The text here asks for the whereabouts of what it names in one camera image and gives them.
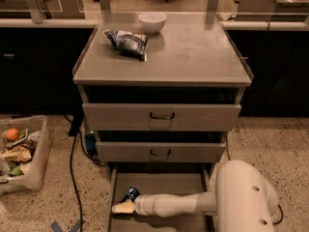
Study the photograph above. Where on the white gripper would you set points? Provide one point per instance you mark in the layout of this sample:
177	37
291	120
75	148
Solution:
149	205

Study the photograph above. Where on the blue pepsi can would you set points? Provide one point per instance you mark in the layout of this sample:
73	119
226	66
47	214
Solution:
131	194

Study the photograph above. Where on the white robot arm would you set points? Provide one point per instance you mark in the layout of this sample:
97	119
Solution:
177	198

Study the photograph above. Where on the grey bottom drawer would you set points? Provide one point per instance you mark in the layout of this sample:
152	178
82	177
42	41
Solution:
156	183

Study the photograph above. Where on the grey drawer cabinet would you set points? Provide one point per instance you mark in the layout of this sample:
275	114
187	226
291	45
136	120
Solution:
190	61

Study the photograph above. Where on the grey top drawer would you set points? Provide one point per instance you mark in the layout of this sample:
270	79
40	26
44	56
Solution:
160	117

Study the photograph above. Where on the blue power adapter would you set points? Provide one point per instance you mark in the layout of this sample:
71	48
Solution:
90	143

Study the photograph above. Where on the green snack item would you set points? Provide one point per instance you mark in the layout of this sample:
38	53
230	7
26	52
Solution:
16	171

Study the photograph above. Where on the yellow snack bag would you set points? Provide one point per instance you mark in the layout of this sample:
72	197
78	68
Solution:
17	154

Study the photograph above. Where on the clear plastic bin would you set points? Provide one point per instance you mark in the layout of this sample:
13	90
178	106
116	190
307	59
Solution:
35	169

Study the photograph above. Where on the orange fruit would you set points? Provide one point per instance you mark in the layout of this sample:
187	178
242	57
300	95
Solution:
12	134

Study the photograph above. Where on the blue chip bag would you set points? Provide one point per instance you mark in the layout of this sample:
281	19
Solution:
128	44

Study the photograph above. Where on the white ceramic bowl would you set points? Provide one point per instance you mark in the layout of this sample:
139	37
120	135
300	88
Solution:
152	22

